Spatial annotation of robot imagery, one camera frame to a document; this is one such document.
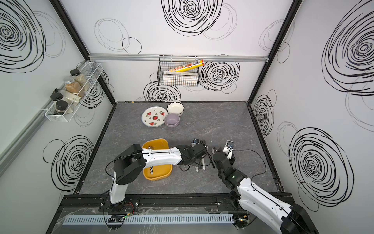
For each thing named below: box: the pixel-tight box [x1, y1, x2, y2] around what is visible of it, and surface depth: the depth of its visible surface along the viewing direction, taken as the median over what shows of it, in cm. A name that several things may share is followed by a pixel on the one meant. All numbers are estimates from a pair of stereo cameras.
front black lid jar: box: [54, 100, 69, 116], surface depth 64 cm
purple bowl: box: [164, 113, 181, 128], surface depth 107 cm
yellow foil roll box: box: [168, 58, 205, 73], surface depth 91 cm
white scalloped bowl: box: [166, 101, 185, 117], surface depth 117 cm
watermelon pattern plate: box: [141, 106, 169, 128], surface depth 113 cm
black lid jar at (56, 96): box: [50, 92, 64, 101], surface depth 64 cm
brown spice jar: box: [63, 76, 85, 99], surface depth 72 cm
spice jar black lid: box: [69, 69, 90, 92], surface depth 76 cm
